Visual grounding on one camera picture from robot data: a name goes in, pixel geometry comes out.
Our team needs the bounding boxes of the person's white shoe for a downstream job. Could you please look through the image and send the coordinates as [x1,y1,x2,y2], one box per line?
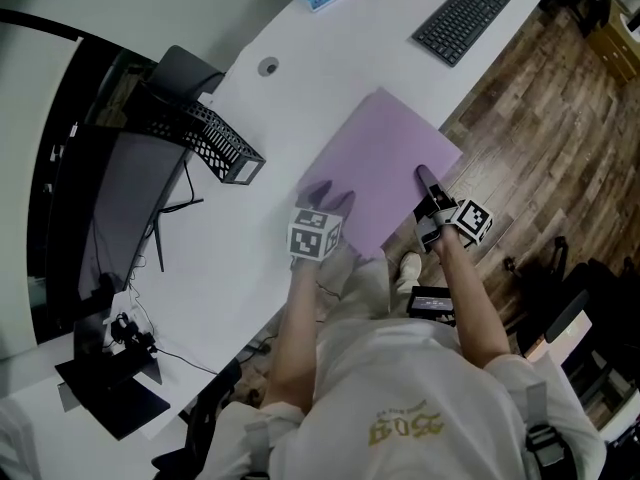
[398,251,423,295]

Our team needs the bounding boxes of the black keyboard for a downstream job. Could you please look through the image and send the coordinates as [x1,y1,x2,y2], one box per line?
[411,0,513,68]

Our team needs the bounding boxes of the black device with screen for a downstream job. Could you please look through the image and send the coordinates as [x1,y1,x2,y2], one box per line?
[405,284,457,327]

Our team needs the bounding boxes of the large black curved monitor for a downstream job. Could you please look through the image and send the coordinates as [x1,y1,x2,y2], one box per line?
[28,121,194,345]

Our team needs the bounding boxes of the black office chair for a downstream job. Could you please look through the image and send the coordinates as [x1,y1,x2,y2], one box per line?
[514,256,640,432]

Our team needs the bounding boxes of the person's right forearm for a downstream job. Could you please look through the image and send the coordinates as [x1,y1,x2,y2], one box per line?
[438,225,512,370]

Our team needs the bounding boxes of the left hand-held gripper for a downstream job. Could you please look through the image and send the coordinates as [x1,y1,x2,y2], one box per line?
[287,179,357,261]

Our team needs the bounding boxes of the person's left forearm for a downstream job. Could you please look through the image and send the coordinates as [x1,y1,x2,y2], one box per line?
[261,253,327,415]

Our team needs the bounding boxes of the person's white shirt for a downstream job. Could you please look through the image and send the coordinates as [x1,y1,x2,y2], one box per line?
[197,316,609,480]

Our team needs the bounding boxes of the person's beige trousers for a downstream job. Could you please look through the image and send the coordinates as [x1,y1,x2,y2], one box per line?
[313,247,392,330]

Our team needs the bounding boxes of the purple folder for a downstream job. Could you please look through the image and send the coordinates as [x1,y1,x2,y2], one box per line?
[296,86,464,260]

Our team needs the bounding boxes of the black mesh file holder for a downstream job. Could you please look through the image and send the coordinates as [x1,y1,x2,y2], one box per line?
[124,80,267,186]

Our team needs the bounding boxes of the black cable bundle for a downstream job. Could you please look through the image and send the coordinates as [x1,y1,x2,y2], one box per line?
[102,255,221,375]

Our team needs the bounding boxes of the black chair backrest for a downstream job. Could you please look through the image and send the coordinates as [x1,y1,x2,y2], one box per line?
[148,44,226,105]

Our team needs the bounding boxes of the grey harness strap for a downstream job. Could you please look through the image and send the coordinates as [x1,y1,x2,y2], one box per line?
[521,381,572,480]

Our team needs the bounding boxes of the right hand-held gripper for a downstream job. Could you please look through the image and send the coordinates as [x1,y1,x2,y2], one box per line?
[412,163,496,256]

